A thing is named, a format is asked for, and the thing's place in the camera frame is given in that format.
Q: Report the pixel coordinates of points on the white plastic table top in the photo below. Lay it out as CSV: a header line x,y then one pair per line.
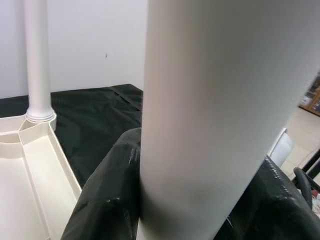
x,y
25,175

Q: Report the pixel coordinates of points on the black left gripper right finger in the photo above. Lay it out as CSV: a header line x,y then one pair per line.
x,y
275,212

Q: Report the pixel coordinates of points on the black curved tube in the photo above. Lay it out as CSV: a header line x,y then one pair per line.
x,y
303,183

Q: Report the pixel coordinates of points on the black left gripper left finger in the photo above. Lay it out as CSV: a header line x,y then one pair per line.
x,y
107,195

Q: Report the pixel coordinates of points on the white plastic object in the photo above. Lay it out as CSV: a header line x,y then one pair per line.
x,y
282,147

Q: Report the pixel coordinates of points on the black table cloth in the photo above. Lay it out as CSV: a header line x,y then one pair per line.
x,y
100,112

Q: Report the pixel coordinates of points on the wooden shelf with items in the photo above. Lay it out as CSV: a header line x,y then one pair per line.
x,y
312,97

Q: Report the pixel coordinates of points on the white plastic table leg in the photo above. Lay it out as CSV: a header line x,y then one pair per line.
x,y
37,62
212,100

